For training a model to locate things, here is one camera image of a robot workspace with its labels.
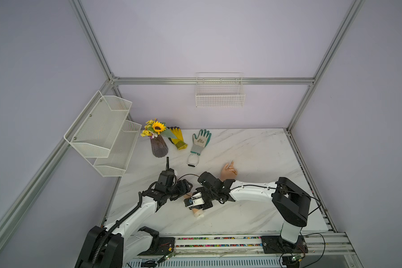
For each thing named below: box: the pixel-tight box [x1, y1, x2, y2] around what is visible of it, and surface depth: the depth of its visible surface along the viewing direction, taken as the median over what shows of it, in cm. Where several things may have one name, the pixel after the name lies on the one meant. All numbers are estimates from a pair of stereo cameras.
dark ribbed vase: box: [150, 134, 169, 159], surface depth 103 cm
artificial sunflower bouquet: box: [140, 118, 178, 140], surface depth 90 cm
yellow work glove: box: [168, 126, 188, 151], surface depth 116 cm
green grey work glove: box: [190, 128, 212, 156], surface depth 114 cm
